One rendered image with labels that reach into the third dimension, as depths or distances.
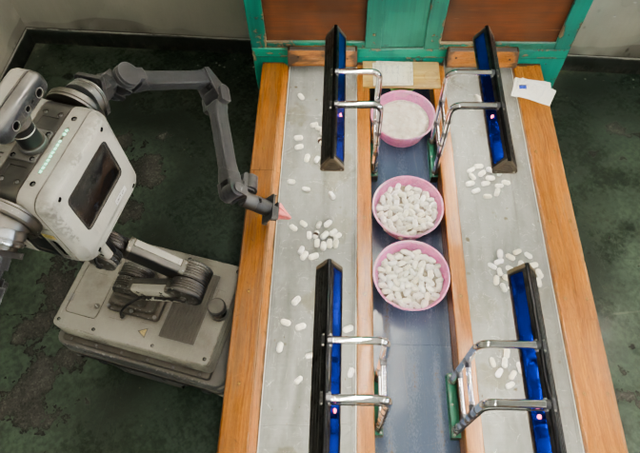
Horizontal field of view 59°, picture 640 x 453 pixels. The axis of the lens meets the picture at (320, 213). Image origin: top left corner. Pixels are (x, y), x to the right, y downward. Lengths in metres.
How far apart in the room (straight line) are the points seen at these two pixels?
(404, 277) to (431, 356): 0.28
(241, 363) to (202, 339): 0.39
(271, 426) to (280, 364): 0.19
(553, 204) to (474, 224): 0.30
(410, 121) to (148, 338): 1.36
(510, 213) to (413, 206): 0.36
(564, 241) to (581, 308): 0.25
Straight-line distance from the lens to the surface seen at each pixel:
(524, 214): 2.22
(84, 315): 2.43
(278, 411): 1.86
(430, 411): 1.95
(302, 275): 2.00
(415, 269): 2.04
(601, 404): 2.01
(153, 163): 3.31
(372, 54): 2.54
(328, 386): 1.49
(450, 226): 2.10
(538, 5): 2.50
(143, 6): 3.72
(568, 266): 2.14
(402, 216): 2.12
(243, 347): 1.90
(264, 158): 2.24
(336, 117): 1.91
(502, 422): 1.92
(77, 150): 1.54
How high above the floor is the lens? 2.56
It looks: 60 degrees down
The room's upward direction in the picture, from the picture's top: 3 degrees counter-clockwise
